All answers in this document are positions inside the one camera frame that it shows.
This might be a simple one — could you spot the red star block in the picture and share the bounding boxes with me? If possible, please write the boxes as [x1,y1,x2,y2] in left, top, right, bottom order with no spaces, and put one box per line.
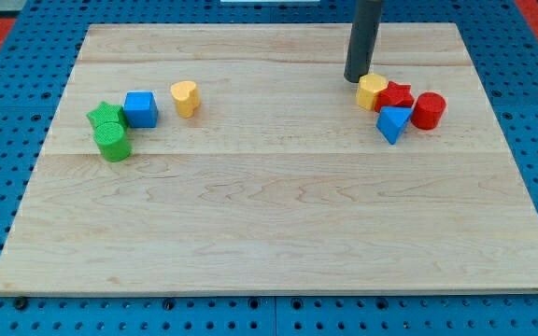
[374,81,415,113]

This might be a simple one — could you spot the green star block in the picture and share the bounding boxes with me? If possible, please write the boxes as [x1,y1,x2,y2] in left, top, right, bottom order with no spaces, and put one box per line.
[87,101,128,130]

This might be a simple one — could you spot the light wooden board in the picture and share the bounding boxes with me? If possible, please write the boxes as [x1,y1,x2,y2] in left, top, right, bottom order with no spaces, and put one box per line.
[0,23,538,298]

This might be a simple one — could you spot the yellow heart block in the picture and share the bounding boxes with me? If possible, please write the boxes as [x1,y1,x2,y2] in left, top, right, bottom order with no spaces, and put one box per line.
[170,80,200,119]

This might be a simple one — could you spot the blue triangle block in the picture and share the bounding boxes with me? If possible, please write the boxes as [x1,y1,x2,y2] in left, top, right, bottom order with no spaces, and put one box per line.
[376,106,413,145]

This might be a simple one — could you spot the yellow hexagon block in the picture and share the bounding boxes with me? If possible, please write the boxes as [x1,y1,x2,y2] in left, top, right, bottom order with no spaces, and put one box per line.
[356,73,388,110]

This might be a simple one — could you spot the blue cube block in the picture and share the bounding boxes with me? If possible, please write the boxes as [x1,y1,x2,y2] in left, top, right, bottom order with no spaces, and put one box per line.
[123,91,158,128]

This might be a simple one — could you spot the green cylinder block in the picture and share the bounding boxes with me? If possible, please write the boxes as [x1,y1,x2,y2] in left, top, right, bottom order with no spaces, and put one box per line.
[93,122,132,162]

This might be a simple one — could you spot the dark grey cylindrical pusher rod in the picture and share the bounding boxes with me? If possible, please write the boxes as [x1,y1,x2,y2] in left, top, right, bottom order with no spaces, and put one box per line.
[344,0,384,83]

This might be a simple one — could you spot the red cylinder block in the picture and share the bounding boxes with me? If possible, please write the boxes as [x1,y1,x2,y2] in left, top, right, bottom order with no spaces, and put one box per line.
[411,92,446,130]

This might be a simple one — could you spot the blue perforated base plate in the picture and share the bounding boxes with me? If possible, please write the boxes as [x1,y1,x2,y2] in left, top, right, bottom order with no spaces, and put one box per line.
[0,0,538,335]

